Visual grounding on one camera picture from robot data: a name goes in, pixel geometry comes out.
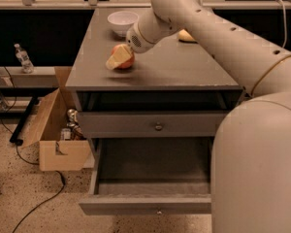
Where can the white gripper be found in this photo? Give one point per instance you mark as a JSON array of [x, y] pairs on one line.
[[135, 41]]

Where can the red apple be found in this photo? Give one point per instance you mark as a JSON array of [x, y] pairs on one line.
[[126, 61]]

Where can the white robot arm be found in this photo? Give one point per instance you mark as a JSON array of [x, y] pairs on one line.
[[251, 156]]

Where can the closed upper grey drawer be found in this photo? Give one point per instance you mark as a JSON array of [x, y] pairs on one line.
[[148, 125]]

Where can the open grey drawer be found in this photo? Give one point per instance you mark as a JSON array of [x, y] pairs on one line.
[[150, 176]]

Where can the white ceramic bowl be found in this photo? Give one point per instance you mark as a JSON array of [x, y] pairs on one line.
[[121, 22]]

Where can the yellow sponge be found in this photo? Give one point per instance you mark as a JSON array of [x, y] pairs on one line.
[[184, 36]]

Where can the items inside cardboard box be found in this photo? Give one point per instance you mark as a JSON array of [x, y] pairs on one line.
[[72, 130]]

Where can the clear plastic water bottle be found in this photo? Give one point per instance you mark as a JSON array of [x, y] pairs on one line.
[[23, 58]]

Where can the cardboard box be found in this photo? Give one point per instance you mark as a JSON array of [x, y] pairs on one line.
[[46, 129]]

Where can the grey metal rail shelf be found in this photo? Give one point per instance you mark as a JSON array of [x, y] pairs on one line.
[[42, 77]]

